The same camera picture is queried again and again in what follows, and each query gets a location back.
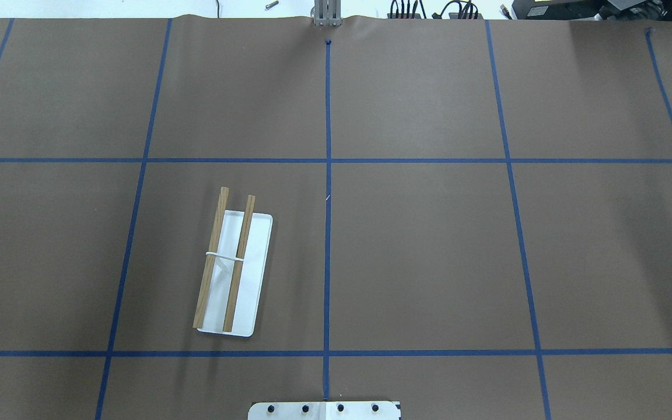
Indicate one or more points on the right wooden rack rod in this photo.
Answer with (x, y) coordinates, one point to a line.
(228, 323)

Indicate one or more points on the wooden rack rod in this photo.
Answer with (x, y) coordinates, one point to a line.
(228, 323)
(210, 257)

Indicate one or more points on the white towel rack base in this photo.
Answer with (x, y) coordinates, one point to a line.
(251, 279)

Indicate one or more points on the left wooden rack rod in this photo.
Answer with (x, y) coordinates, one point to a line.
(210, 257)

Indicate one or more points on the aluminium frame post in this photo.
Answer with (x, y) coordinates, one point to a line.
(327, 13)

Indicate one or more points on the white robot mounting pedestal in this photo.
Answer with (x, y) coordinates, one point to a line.
(326, 410)

